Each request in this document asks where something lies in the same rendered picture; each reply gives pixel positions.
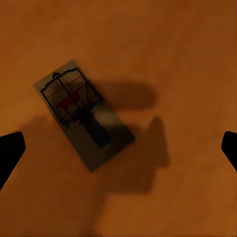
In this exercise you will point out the mousetrap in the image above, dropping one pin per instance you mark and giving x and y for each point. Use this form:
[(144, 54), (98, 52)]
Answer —
[(92, 126)]

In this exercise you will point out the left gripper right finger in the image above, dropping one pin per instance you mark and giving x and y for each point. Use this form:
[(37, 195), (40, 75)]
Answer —
[(229, 147)]

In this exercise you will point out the cabinet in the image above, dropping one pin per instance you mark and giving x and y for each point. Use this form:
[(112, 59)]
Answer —
[(168, 68)]

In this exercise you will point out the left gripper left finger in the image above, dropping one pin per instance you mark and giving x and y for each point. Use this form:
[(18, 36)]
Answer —
[(12, 147)]

